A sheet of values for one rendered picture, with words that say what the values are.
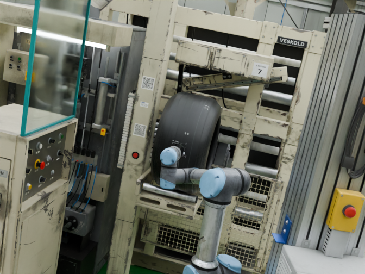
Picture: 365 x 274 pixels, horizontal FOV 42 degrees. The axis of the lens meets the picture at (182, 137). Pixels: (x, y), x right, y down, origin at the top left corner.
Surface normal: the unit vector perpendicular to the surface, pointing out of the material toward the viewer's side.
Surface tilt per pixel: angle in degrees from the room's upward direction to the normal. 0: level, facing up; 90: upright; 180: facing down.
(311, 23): 90
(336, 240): 90
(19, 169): 90
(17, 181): 90
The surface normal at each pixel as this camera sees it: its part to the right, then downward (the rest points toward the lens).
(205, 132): 0.59, -0.08
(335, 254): 0.03, 0.25
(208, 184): -0.79, -0.14
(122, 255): -0.19, 0.20
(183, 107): 0.03, -0.65
